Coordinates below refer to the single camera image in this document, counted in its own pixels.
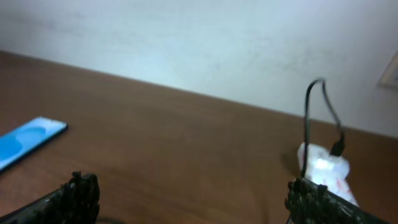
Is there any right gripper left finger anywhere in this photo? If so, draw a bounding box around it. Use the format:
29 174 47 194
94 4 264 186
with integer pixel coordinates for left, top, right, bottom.
1 171 100 224

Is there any white power strip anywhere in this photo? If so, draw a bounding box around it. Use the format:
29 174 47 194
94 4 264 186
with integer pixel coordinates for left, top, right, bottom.
305 144 358 206

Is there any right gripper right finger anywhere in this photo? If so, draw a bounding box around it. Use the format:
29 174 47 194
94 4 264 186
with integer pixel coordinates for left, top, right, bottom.
284 177 388 224

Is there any blue screen smartphone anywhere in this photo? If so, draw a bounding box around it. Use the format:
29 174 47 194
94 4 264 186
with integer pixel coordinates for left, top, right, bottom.
1 117 68 172

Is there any black charging cable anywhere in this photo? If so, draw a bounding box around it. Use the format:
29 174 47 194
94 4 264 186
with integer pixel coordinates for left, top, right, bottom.
300 78 346 179

